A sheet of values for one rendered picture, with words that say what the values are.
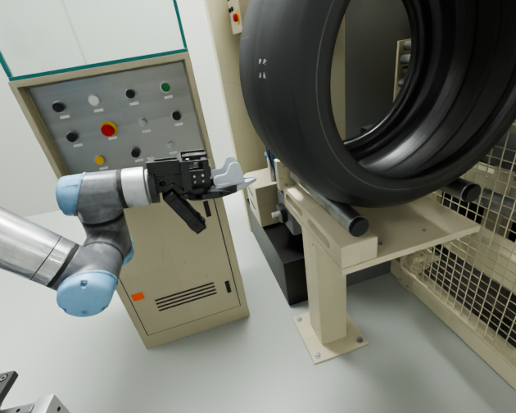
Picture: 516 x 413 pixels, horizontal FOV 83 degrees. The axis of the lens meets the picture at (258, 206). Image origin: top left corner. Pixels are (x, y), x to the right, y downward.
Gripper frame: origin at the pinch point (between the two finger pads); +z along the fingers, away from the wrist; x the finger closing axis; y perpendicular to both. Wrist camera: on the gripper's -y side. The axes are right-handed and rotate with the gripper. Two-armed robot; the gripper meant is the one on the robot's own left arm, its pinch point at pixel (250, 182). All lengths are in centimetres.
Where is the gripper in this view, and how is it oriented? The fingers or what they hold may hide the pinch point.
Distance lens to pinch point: 62.6
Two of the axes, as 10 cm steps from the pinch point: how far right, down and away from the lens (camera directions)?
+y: -0.3, -8.9, -4.5
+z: 9.6, -1.5, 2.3
